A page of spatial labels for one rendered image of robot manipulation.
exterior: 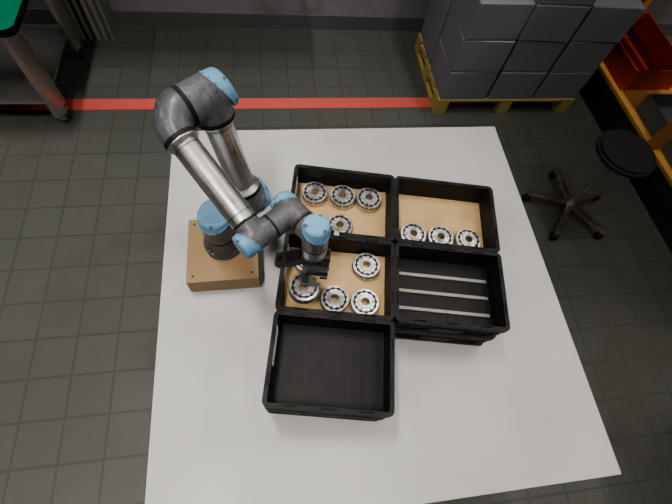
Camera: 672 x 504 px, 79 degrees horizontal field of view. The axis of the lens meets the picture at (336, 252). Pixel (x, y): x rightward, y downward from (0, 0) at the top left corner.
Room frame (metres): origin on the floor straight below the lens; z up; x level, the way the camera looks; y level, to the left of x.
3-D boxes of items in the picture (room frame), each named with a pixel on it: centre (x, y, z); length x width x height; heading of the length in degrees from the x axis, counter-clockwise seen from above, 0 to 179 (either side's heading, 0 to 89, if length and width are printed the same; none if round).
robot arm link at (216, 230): (0.65, 0.42, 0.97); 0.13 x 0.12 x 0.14; 144
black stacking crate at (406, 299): (0.63, -0.42, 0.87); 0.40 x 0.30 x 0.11; 98
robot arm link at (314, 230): (0.54, 0.07, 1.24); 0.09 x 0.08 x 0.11; 54
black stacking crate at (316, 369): (0.28, -0.06, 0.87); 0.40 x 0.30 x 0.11; 98
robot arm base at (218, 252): (0.65, 0.43, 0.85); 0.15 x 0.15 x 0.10
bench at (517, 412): (0.68, -0.15, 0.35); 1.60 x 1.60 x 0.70; 18
